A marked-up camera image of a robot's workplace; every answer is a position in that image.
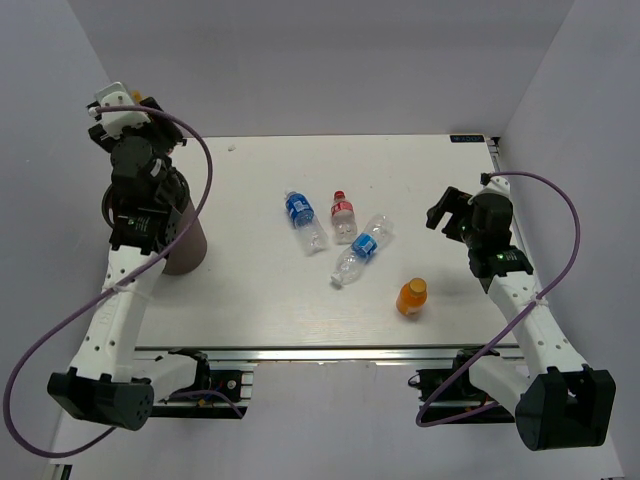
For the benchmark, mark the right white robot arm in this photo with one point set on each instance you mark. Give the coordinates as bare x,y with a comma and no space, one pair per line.
562,402

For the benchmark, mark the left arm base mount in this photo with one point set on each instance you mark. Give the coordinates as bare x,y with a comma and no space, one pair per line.
210,387

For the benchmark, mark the dark blue label bottle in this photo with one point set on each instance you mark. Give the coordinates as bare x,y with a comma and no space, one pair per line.
309,231

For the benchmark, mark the small red label bottle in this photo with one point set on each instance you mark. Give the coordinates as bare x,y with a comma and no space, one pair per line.
343,219

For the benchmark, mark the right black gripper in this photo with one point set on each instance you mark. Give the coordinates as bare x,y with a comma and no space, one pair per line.
454,202

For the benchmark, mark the crushed light blue label bottle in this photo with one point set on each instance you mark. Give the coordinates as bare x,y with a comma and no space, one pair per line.
351,264

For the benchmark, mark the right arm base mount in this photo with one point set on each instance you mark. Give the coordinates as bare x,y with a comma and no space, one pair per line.
458,398

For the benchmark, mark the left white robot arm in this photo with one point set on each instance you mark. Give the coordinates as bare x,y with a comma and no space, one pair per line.
98,386

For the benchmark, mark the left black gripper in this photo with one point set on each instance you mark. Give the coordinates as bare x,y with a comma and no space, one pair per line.
167,131

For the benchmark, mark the brown round bin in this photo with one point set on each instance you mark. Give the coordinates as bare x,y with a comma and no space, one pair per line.
150,215

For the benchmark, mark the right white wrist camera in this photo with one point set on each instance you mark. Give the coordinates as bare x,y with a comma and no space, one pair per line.
494,184

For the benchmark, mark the right blue table sticker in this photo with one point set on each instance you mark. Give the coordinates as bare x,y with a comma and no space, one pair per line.
467,138

